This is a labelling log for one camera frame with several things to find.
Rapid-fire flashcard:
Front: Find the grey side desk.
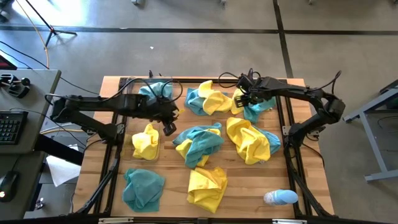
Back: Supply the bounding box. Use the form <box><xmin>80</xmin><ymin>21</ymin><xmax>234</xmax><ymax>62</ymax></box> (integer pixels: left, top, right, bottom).
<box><xmin>0</xmin><ymin>68</ymin><xmax>62</xmax><ymax>220</ymax></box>

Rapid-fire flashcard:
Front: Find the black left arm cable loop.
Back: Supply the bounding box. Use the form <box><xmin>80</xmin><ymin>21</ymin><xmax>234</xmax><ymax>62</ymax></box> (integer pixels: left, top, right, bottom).
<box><xmin>44</xmin><ymin>92</ymin><xmax>63</xmax><ymax>106</ymax></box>

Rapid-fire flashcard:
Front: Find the black left camera cable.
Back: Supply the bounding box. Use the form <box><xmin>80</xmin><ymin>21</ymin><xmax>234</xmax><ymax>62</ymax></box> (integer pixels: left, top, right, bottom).
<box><xmin>107</xmin><ymin>77</ymin><xmax>185</xmax><ymax>105</ymax></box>

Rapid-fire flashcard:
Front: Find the light blue microfiber towel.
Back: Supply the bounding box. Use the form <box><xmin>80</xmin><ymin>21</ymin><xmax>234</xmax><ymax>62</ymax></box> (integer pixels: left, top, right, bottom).
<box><xmin>138</xmin><ymin>82</ymin><xmax>174</xmax><ymax>101</ymax></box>

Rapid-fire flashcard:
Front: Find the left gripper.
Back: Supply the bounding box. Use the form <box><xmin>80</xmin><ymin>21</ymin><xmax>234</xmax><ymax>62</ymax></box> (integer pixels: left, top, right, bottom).
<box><xmin>146</xmin><ymin>98</ymin><xmax>180</xmax><ymax>137</ymax></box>

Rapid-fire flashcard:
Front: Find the black aluminium table frame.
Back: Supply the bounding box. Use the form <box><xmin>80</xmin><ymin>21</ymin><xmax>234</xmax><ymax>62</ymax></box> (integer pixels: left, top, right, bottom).
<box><xmin>68</xmin><ymin>76</ymin><xmax>336</xmax><ymax>218</ymax></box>

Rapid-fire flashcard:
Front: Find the dark monitor corner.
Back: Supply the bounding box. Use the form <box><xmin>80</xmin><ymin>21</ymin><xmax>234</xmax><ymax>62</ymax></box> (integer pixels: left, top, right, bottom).
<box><xmin>0</xmin><ymin>54</ymin><xmax>18</xmax><ymax>71</ymax></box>

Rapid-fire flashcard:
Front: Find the black desk clamp tool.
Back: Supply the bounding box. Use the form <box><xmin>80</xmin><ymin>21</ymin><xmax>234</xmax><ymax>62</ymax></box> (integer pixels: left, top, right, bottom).
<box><xmin>0</xmin><ymin>73</ymin><xmax>32</xmax><ymax>100</ymax></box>

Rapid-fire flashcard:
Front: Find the silver metal bracket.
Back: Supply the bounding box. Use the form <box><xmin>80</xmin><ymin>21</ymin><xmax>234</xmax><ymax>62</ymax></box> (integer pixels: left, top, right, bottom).
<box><xmin>272</xmin><ymin>218</ymin><xmax>308</xmax><ymax>224</ymax></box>
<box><xmin>98</xmin><ymin>217</ymin><xmax>134</xmax><ymax>224</ymax></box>

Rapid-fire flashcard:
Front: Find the black camera cable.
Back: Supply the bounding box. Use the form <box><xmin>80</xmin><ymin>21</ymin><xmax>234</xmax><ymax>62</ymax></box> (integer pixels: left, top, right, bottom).
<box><xmin>217</xmin><ymin>67</ymin><xmax>264</xmax><ymax>91</ymax></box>
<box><xmin>107</xmin><ymin>77</ymin><xmax>185</xmax><ymax>105</ymax></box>

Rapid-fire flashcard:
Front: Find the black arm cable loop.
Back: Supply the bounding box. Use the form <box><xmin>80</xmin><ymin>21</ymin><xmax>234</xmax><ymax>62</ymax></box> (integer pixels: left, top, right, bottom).
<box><xmin>44</xmin><ymin>92</ymin><xmax>63</xmax><ymax>106</ymax></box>
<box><xmin>330</xmin><ymin>70</ymin><xmax>343</xmax><ymax>95</ymax></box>

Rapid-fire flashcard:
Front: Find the black tripod stand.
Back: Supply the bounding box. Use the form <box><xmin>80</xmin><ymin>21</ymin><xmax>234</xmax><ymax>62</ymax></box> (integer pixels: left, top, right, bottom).
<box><xmin>24</xmin><ymin>0</ymin><xmax>78</xmax><ymax>48</ymax></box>

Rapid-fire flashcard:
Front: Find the white paper sheet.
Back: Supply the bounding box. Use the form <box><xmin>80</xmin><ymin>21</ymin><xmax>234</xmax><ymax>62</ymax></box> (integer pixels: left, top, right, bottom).
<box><xmin>45</xmin><ymin>144</ymin><xmax>82</xmax><ymax>188</ymax></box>

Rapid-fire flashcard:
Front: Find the yellow floor cable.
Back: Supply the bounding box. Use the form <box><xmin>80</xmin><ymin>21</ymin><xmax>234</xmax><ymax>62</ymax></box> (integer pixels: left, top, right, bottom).
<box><xmin>14</xmin><ymin>0</ymin><xmax>50</xmax><ymax>70</ymax></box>
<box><xmin>39</xmin><ymin>127</ymin><xmax>85</xmax><ymax>135</ymax></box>

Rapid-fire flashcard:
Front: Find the grey metal table frame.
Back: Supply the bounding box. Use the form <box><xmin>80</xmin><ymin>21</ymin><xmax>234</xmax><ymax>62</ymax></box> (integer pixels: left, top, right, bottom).
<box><xmin>343</xmin><ymin>79</ymin><xmax>398</xmax><ymax>183</ymax></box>

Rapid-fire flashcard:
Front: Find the black desk support bar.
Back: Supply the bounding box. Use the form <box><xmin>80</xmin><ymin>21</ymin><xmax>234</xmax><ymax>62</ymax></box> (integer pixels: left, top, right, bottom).
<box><xmin>33</xmin><ymin>133</ymin><xmax>85</xmax><ymax>166</ymax></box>

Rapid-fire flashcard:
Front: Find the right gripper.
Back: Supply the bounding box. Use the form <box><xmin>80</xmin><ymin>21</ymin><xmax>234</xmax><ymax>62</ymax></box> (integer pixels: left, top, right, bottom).
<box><xmin>233</xmin><ymin>77</ymin><xmax>277</xmax><ymax>108</ymax></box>

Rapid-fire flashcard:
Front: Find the black computer mouse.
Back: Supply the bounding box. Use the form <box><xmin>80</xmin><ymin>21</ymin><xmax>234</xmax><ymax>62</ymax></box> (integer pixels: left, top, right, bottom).
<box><xmin>0</xmin><ymin>170</ymin><xmax>19</xmax><ymax>203</ymax></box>

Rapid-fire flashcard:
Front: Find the black right camera cable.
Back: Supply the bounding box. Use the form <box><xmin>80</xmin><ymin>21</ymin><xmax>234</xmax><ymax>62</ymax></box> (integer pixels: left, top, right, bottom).
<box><xmin>217</xmin><ymin>67</ymin><xmax>264</xmax><ymax>91</ymax></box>

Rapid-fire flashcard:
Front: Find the dark teal microfiber towel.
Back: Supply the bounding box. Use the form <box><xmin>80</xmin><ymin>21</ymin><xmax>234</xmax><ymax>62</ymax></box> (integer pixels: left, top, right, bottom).
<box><xmin>121</xmin><ymin>168</ymin><xmax>166</xmax><ymax>213</ymax></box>

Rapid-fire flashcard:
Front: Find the black right arm cable loop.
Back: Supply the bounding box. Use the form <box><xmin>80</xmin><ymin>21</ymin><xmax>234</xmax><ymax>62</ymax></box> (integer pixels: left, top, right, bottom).
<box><xmin>330</xmin><ymin>70</ymin><xmax>343</xmax><ymax>95</ymax></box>

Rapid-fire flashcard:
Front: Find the black keyboard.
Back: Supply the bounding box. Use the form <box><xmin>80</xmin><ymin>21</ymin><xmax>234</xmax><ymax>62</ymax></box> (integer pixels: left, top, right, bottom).
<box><xmin>0</xmin><ymin>110</ymin><xmax>29</xmax><ymax>146</ymax></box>

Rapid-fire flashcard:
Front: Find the water bottle with blue label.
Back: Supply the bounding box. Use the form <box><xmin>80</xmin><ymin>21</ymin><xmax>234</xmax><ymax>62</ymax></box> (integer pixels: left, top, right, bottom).
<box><xmin>263</xmin><ymin>189</ymin><xmax>299</xmax><ymax>207</ymax></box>

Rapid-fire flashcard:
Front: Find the black floor cable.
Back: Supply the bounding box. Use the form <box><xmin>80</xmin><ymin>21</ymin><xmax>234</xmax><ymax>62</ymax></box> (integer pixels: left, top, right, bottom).
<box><xmin>0</xmin><ymin>40</ymin><xmax>100</xmax><ymax>96</ymax></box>

